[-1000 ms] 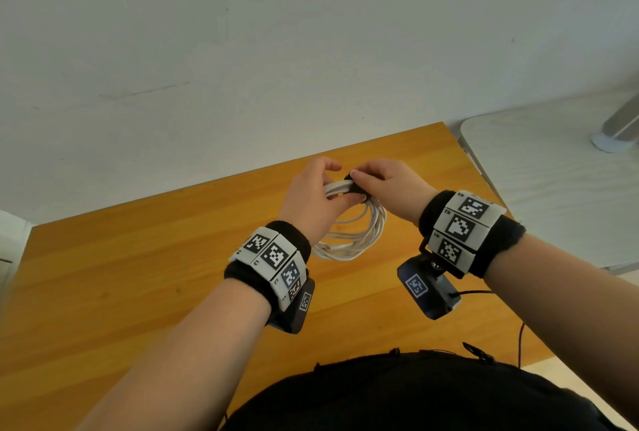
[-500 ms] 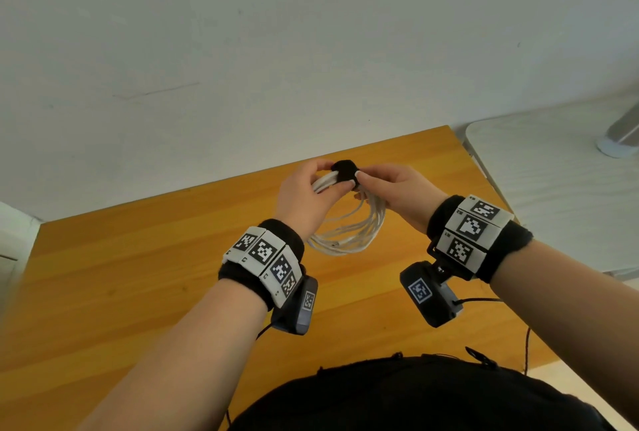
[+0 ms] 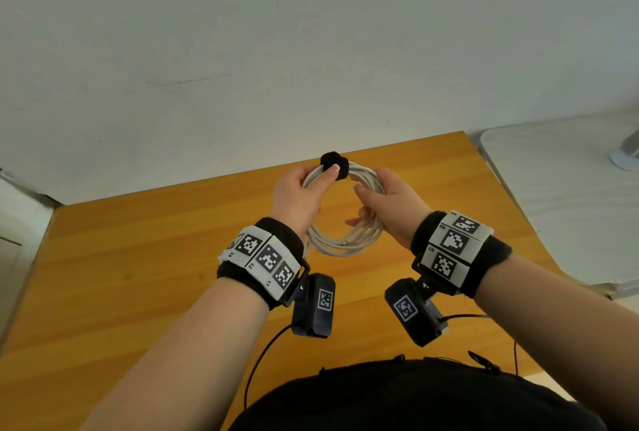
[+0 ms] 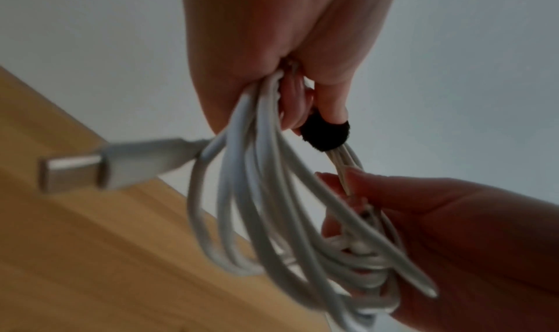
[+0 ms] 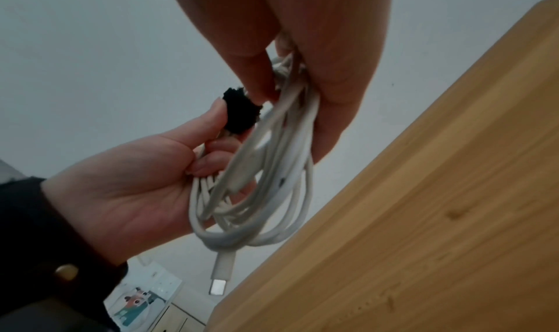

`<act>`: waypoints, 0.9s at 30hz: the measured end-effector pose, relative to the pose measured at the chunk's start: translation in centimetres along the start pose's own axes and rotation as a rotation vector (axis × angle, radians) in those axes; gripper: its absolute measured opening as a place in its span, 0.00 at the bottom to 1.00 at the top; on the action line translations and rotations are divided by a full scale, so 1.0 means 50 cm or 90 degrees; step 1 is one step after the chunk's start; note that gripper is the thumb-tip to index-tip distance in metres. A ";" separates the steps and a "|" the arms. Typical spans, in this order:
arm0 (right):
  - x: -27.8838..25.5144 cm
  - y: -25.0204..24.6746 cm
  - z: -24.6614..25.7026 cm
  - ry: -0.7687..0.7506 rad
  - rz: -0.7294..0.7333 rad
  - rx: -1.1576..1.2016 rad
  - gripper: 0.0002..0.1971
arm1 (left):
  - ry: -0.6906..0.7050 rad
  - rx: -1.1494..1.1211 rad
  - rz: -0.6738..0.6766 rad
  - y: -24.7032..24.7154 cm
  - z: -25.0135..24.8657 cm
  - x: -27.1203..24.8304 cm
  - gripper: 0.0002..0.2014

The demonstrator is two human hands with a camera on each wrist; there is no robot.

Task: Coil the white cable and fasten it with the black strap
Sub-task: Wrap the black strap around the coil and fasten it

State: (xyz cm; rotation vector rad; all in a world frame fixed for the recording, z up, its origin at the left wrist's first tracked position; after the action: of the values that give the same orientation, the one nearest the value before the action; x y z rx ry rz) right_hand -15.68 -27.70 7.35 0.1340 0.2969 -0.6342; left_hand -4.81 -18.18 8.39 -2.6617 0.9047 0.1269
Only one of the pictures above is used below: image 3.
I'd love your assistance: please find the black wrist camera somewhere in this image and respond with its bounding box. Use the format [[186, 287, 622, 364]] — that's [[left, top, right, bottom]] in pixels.
[[383, 277, 449, 349], [291, 272, 337, 339]]

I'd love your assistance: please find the person's right forearm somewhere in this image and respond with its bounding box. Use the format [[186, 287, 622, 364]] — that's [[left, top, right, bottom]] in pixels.
[[473, 254, 639, 429]]

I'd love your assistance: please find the black strap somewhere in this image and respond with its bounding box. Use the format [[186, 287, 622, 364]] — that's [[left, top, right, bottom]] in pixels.
[[319, 150, 350, 182]]

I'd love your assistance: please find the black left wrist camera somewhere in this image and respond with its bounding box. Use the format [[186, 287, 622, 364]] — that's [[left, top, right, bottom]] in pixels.
[[291, 272, 337, 339]]

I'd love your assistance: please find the white drawer cabinet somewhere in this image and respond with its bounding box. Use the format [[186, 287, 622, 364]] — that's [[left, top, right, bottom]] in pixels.
[[0, 168, 61, 347]]

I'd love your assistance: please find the black left camera cable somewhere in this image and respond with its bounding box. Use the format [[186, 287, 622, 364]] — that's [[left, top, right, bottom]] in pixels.
[[243, 324, 294, 410]]

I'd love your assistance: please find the person's left hand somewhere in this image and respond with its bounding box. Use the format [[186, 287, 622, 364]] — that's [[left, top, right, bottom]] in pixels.
[[269, 164, 341, 242]]

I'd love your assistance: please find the black wristband with markers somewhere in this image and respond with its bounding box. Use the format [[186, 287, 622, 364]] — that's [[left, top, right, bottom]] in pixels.
[[217, 217, 312, 312], [410, 210, 513, 299]]

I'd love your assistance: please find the black camera cable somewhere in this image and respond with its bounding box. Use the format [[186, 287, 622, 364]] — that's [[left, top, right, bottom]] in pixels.
[[243, 324, 294, 410], [438, 314, 520, 376]]

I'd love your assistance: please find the black right wristband with markers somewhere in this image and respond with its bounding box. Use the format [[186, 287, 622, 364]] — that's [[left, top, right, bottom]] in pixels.
[[410, 210, 513, 299]]

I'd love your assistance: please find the black left wristband with markers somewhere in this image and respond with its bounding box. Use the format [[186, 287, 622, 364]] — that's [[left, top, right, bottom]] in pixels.
[[217, 217, 312, 312]]

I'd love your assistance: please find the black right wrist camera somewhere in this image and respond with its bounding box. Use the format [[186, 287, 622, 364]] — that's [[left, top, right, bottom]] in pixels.
[[383, 277, 449, 349]]

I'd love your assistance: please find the white side table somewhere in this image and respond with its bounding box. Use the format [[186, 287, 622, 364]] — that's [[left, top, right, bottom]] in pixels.
[[479, 114, 639, 299]]

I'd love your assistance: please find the white cable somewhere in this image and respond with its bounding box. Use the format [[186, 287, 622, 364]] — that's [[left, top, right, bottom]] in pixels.
[[301, 160, 388, 259]]

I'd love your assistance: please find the person's right hand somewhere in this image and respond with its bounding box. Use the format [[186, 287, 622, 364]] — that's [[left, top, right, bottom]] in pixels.
[[344, 168, 434, 251]]

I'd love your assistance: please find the black right camera cable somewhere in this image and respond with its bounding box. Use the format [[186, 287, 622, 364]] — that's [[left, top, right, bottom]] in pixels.
[[438, 314, 520, 376]]

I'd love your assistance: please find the person's left forearm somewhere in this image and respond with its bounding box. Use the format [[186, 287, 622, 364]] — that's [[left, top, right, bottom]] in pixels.
[[79, 277, 270, 431]]

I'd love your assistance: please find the person's black shirt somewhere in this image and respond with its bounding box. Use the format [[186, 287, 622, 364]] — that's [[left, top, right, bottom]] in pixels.
[[229, 355, 608, 431]]

